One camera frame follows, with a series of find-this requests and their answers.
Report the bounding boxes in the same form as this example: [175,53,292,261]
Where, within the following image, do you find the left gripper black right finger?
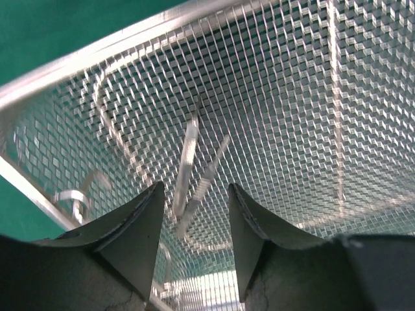
[228,183,414,310]

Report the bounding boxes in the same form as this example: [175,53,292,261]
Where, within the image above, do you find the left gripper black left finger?
[1,181,165,310]

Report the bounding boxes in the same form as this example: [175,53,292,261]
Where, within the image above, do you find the green surgical drape cloth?
[0,0,189,240]

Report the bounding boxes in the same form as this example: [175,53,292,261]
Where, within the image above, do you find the long steel tweezers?
[176,135,230,238]

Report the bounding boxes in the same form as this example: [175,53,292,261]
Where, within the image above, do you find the wire mesh instrument tray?
[1,1,414,310]

